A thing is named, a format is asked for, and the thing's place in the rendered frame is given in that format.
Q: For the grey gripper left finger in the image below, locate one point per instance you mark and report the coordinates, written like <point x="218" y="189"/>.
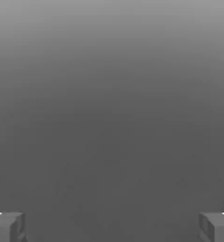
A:
<point x="4" y="228"/>

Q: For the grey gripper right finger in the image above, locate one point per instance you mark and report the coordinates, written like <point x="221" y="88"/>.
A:
<point x="219" y="229"/>

